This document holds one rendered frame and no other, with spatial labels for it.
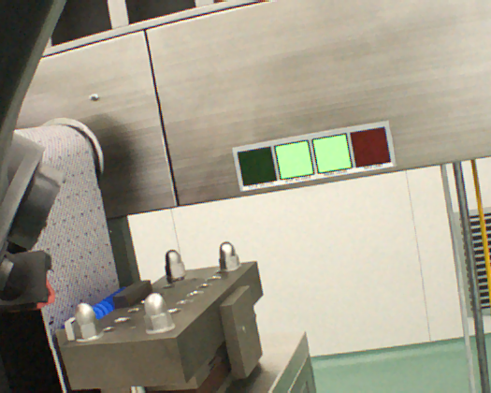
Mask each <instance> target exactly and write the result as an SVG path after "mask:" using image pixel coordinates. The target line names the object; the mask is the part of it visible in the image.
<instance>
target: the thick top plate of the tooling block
mask: <svg viewBox="0 0 491 393"><path fill-rule="evenodd" d="M240 265H242V267H241V268H240V269H234V270H229V271H219V268H220V267H219V266H215V267H207V268H200V269H187V270H186V271H187V274H186V275H184V276H181V277H177V278H169V279H168V278H166V275H164V276H163V277H161V278H160V279H157V280H156V281H155V282H153V283H152V291H151V292H150V293H149V294H148V295H146V296H145V297H143V298H141V299H140V300H139V301H137V302H136V303H134V304H133V305H132V306H130V307H129V308H127V307H122V308H115V309H114V310H112V311H111V312H109V313H108V314H106V315H105V316H103V317H102V318H100V319H99V324H101V328H102V331H103V332H104V336H102V337H101V338H99V339H96V340H93V341H90V342H89V341H86V342H78V341H77V339H76V340H73V341H68V342H64V343H63V344H62V345H61V351H62V355H63V360H64V363H65V370H66V371H67V376H68V379H69V383H70V387H71V389H80V390H82V389H92V388H98V389H102V388H113V387H118V388H123V387H133V386H164V385H175V384H176V385H185V384H187V383H188V382H189V380H190V379H191V378H192V377H193V376H194V374H195V373H196V372H197V371H198V369H199V368H200V367H201V366H202V365H203V364H204V362H205V361H206V360H207V359H208V358H209V357H211V356H212V355H213V354H214V352H215V351H216V350H217V349H218V348H219V347H220V345H221V344H222V343H223V342H224V340H225V338H224V329H223V324H222V319H221V315H220V310H219V308H218V306H220V305H221V304H222V303H223V302H224V301H225V300H226V298H227V297H228V296H229V295H230V294H231V293H232V292H233V291H234V290H235V289H236V288H237V287H241V286H249V287H250V289H251V294H252V300H253V306H254V305H255V303H257V302H258V301H259V300H260V299H261V297H262V296H263V295H264V293H263V288H262V283H261V278H260V272H259V268H258V262H257V261H251V262H244V263H240ZM151 294H157V295H159V296H161V297H162V298H163V299H164V301H165V303H166V308H167V309H168V310H170V315H171V317H172V319H173V324H175V327H174V328H173V329H171V330H169V331H167V332H163V333H158V334H153V333H147V332H146V324H145V319H144V316H145V315H146V311H145V308H144V302H145V299H146V298H147V297H148V296H149V295H151Z"/></svg>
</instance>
